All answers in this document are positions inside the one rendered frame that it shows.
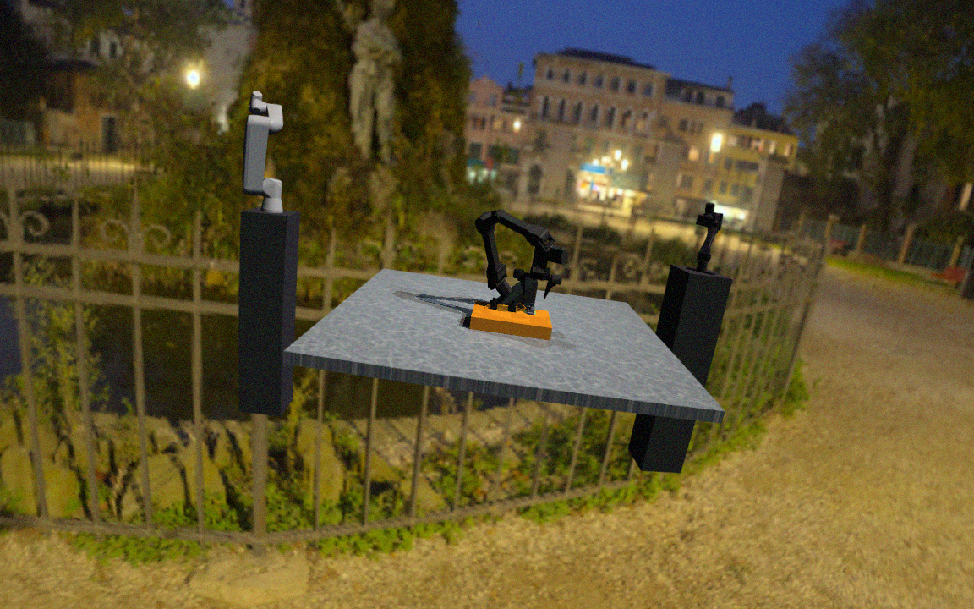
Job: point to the orange flat deck plate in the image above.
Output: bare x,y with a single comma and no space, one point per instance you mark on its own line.
509,319

